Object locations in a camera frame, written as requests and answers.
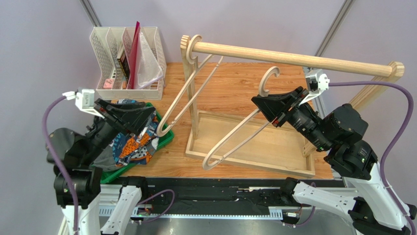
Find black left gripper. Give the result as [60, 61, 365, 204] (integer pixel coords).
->
[81, 97, 155, 164]

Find patterned blue orange shorts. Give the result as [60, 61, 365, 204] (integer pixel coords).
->
[110, 111, 160, 167]

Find grey shorts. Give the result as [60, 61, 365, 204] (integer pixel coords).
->
[93, 145, 119, 172]

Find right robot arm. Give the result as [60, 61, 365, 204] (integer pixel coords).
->
[252, 87, 417, 235]

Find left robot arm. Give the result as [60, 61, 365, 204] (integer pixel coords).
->
[42, 96, 156, 235]

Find red folder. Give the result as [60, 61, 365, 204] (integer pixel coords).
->
[127, 22, 140, 89]

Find pink eraser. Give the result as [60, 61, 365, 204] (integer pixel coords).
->
[103, 78, 115, 90]

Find clear plastic bag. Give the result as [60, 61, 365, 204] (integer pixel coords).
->
[134, 32, 163, 90]

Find white file organizer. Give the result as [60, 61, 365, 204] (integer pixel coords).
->
[90, 27, 166, 100]

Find dark book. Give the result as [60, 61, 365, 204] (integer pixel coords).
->
[116, 48, 130, 80]

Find green plastic tray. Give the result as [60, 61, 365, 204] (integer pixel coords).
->
[100, 111, 174, 184]

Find wooden clothes rack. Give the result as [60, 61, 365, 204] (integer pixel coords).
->
[185, 41, 404, 178]

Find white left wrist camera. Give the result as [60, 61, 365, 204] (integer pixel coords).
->
[62, 88, 104, 118]

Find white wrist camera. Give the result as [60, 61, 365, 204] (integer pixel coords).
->
[300, 69, 330, 105]
[62, 88, 104, 118]

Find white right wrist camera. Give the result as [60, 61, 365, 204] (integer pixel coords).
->
[300, 69, 330, 105]

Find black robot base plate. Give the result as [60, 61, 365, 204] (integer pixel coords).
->
[143, 177, 299, 218]

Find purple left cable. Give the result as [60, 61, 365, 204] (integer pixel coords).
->
[42, 95, 79, 235]

